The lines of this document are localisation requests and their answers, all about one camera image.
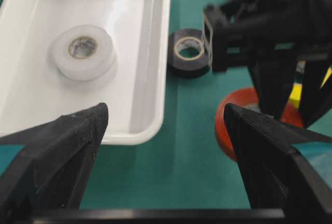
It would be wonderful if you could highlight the white tape roll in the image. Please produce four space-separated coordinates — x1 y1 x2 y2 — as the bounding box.
49 24 117 81

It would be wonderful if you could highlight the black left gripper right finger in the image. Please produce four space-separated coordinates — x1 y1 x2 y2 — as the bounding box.
224 103 331 223

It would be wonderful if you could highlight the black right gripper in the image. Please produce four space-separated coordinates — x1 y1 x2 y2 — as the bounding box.
203 0 331 128

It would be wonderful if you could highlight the red tape roll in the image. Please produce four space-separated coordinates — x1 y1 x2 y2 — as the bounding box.
215 87 303 162

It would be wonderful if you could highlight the black tape roll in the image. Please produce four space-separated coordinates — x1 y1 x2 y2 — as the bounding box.
168 29 210 78

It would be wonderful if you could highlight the yellow tape roll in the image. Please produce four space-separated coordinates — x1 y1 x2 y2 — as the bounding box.
289 67 331 108

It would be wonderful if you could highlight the white plastic case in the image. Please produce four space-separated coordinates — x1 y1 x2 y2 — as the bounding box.
1 0 171 145

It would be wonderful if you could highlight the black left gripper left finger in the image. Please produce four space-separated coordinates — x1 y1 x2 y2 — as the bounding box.
1 103 108 223

